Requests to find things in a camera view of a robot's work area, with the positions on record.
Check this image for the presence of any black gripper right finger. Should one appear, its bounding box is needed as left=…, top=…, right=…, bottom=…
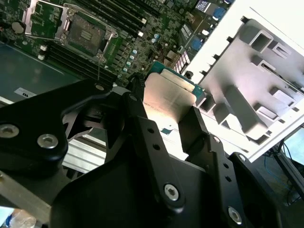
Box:
left=178, top=106, right=295, bottom=228

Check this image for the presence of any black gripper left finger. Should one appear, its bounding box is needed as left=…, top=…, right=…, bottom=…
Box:
left=0, top=73, right=188, bottom=215

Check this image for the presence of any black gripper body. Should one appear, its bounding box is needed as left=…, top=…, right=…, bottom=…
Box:
left=50, top=154, right=230, bottom=228

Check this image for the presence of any silver CPU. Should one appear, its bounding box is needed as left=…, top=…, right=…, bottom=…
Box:
left=143, top=60, right=206, bottom=136

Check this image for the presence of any thin metal locking lever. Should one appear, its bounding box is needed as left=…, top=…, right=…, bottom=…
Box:
left=96, top=50, right=101, bottom=82

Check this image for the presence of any metal socket cover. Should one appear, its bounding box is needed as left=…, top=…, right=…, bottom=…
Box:
left=23, top=0, right=72, bottom=43

